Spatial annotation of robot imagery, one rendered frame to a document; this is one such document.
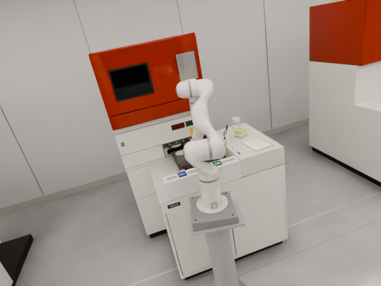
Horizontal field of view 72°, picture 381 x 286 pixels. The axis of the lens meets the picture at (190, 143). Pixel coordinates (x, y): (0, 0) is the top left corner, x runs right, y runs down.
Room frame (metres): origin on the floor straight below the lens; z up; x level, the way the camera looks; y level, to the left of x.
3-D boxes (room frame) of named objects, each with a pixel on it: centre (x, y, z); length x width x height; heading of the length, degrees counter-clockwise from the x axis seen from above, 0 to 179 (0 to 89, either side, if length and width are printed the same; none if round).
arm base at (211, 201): (1.30, -0.06, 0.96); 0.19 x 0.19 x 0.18
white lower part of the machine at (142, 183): (2.47, 0.27, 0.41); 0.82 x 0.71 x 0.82; 101
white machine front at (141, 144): (2.14, 0.20, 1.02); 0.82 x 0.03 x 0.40; 101
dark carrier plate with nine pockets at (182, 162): (1.96, -0.03, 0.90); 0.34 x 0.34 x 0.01; 11
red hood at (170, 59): (2.45, 0.27, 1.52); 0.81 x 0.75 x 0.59; 101
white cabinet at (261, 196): (1.87, -0.13, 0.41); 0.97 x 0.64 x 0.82; 101
